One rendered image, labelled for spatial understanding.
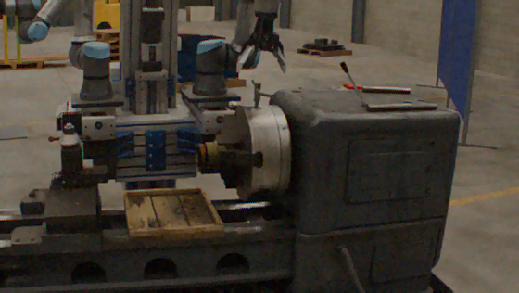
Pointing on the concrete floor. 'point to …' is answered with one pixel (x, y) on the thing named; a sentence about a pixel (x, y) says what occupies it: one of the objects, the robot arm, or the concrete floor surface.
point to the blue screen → (459, 57)
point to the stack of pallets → (109, 42)
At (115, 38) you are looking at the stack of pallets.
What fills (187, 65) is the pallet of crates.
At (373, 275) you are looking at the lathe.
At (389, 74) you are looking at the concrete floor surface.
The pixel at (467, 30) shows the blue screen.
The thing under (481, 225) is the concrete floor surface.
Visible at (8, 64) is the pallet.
